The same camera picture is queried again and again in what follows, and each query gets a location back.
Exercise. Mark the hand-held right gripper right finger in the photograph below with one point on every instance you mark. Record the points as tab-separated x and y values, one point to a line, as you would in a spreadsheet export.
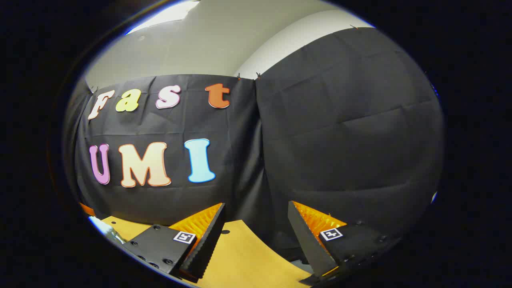
306	240

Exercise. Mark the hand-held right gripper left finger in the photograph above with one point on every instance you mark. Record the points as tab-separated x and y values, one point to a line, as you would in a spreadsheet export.
210	236

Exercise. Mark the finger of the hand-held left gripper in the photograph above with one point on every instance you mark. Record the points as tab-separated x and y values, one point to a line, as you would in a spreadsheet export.
86	209

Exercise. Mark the black backdrop cloth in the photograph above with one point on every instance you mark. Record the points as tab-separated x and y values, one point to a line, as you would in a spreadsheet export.
340	132

